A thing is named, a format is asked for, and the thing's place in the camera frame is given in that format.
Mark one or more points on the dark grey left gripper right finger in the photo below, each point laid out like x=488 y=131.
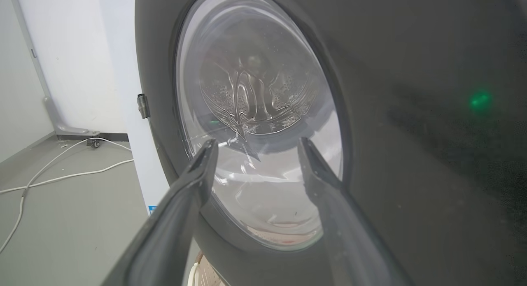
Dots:
x=346 y=232

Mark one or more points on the white laundry basket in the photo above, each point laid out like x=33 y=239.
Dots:
x=204 y=273

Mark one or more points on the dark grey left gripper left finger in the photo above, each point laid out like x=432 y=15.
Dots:
x=164 y=232

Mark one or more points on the white washing machine body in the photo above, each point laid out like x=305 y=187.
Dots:
x=129 y=125

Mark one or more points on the grey metal stand leg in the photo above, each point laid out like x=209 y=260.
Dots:
x=57 y=113

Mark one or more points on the dark grey washing machine door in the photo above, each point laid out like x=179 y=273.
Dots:
x=391 y=92

